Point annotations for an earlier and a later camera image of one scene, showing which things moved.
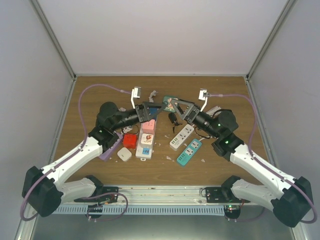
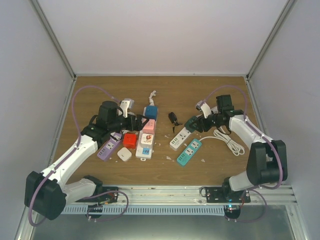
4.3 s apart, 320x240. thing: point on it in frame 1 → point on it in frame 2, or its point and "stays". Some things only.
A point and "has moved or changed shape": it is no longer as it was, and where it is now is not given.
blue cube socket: (153, 111) stays
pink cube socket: (148, 127) stays
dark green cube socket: (167, 105) has moved or changed shape
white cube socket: (146, 140) stays
